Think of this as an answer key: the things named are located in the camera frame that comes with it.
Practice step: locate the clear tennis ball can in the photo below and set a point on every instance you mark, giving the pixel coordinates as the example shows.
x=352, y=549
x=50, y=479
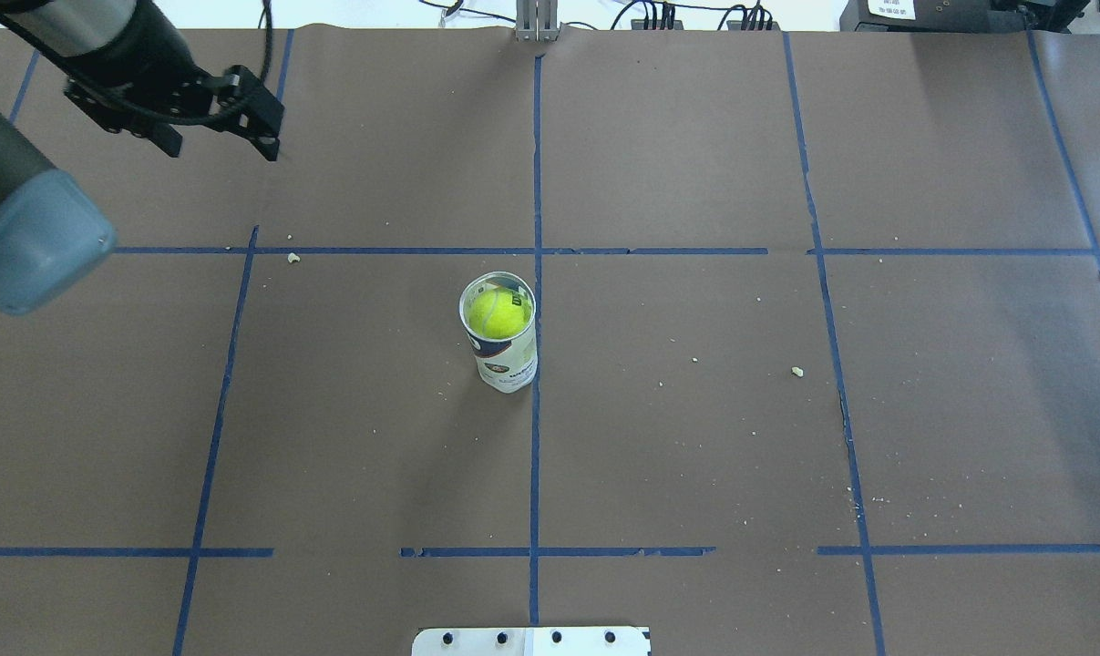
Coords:
x=509, y=365

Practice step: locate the black computer box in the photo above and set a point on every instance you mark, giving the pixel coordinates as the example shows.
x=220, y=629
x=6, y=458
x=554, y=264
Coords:
x=965, y=17

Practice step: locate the yellow tennis ball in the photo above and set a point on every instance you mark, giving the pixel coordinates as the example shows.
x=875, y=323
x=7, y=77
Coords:
x=499, y=314

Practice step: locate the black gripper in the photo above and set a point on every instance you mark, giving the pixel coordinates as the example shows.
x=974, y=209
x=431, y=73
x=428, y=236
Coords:
x=156, y=62

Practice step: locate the white pedestal column with base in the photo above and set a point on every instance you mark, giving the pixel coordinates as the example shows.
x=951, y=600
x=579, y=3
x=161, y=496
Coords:
x=563, y=640

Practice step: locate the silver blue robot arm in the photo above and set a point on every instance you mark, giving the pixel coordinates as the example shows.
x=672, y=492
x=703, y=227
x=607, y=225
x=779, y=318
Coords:
x=128, y=69

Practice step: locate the aluminium frame post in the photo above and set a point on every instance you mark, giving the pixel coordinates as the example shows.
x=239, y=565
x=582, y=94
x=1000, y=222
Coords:
x=537, y=21

